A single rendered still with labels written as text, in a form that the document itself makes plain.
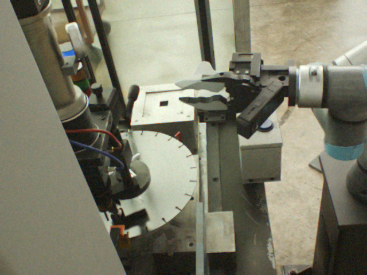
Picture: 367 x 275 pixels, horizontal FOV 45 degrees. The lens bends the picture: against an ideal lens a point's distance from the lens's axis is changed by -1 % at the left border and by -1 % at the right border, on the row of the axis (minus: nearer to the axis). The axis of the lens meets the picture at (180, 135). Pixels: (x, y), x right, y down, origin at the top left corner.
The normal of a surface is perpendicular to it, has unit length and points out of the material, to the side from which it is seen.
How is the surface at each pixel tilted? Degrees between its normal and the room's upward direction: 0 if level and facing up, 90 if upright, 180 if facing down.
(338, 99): 89
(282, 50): 0
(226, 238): 0
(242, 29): 90
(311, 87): 51
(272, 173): 90
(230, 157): 0
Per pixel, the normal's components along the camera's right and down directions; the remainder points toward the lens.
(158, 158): -0.14, -0.72
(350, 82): -0.22, -0.17
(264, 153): -0.03, 0.69
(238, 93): -0.16, 0.80
